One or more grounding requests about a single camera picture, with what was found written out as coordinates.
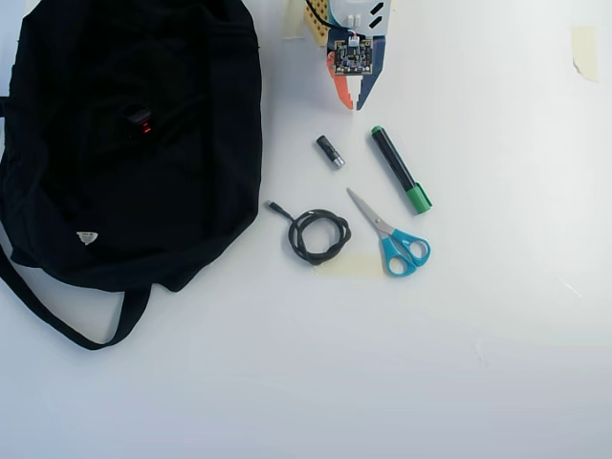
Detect blue-grey gripper finger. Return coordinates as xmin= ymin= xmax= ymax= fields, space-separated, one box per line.
xmin=355 ymin=70 xmax=386 ymax=111

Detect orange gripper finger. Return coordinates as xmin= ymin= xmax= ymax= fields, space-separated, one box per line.
xmin=326 ymin=51 xmax=355 ymax=113

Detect blue-grey gripper body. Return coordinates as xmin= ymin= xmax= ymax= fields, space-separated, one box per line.
xmin=326 ymin=33 xmax=387 ymax=74

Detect black fabric bag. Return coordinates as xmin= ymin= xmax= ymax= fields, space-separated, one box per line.
xmin=0 ymin=0 xmax=265 ymax=352

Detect yellow perforated block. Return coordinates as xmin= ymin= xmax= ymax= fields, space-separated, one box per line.
xmin=303 ymin=0 xmax=332 ymax=48

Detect black cylindrical battery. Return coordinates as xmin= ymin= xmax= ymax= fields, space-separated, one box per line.
xmin=315 ymin=135 xmax=346 ymax=172

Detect black marker with green cap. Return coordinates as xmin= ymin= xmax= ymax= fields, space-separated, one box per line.
xmin=370 ymin=124 xmax=434 ymax=216

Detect narrow beige masking tape strip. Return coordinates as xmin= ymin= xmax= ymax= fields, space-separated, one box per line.
xmin=280 ymin=0 xmax=307 ymax=41

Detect wide beige masking tape strip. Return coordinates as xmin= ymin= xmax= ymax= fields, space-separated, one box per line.
xmin=313 ymin=252 xmax=386 ymax=278

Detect torn beige masking tape piece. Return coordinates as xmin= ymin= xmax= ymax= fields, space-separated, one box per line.
xmin=570 ymin=25 xmax=600 ymax=83

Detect square camera circuit board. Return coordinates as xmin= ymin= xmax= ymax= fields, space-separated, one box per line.
xmin=333 ymin=37 xmax=376 ymax=77

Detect black robot camera cable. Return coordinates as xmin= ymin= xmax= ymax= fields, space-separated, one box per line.
xmin=304 ymin=0 xmax=356 ymax=35

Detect scissors with blue handles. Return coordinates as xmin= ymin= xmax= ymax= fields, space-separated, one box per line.
xmin=346 ymin=186 xmax=431 ymax=277

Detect coiled black usb cable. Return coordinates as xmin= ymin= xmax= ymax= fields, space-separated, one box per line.
xmin=265 ymin=200 xmax=353 ymax=267

